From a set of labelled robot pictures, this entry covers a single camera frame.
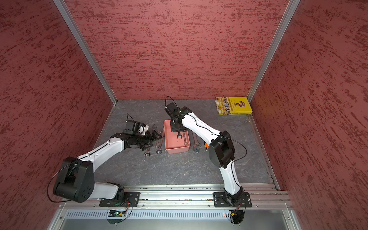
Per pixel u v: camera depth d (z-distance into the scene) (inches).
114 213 28.3
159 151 36.1
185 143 37.6
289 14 29.2
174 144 37.3
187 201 29.2
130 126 28.3
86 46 34.2
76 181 16.8
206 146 36.4
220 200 29.1
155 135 31.2
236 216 27.7
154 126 40.9
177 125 29.7
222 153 20.2
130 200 29.2
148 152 36.1
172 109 27.4
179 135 33.7
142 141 30.0
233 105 44.7
